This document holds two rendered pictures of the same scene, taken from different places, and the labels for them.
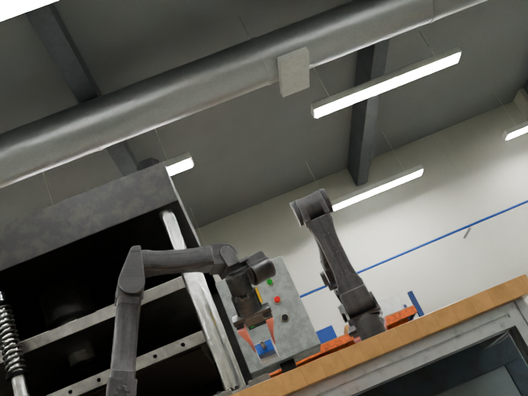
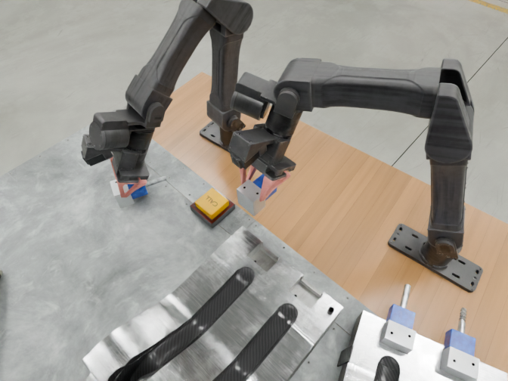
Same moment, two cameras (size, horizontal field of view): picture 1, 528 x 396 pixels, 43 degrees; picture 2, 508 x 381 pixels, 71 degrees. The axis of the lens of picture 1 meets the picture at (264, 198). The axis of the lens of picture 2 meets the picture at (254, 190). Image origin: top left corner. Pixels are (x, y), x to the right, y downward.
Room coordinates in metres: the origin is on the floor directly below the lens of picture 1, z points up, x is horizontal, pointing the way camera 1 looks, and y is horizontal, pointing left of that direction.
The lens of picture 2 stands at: (2.00, 0.49, 1.55)
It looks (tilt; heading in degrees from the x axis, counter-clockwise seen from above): 54 degrees down; 229
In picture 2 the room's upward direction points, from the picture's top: straight up
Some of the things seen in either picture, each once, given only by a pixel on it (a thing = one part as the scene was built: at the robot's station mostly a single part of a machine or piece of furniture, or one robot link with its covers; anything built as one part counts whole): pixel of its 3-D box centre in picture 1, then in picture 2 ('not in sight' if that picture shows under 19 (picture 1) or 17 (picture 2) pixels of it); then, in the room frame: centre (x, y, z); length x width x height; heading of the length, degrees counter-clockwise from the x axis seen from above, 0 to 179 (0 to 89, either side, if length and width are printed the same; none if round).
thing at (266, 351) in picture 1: (265, 348); (266, 184); (1.66, 0.15, 0.93); 0.13 x 0.05 x 0.05; 4
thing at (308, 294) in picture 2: not in sight; (305, 294); (1.76, 0.37, 0.87); 0.05 x 0.05 x 0.04; 6
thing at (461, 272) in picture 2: not in sight; (440, 249); (1.45, 0.49, 0.84); 0.20 x 0.07 x 0.08; 101
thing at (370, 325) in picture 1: (372, 333); (230, 132); (1.56, -0.10, 0.84); 0.20 x 0.07 x 0.08; 101
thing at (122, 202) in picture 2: not in sight; (140, 186); (1.85, -0.11, 0.83); 0.13 x 0.05 x 0.05; 163
